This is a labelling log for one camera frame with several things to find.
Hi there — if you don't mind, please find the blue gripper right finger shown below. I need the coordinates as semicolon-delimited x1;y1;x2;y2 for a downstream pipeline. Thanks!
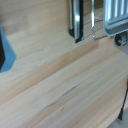
117;75;128;122

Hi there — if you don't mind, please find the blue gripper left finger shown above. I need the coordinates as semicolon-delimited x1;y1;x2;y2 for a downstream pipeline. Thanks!
0;22;17;74

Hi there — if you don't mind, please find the metal oven tray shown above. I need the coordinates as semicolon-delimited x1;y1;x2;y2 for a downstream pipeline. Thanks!
103;0;128;36

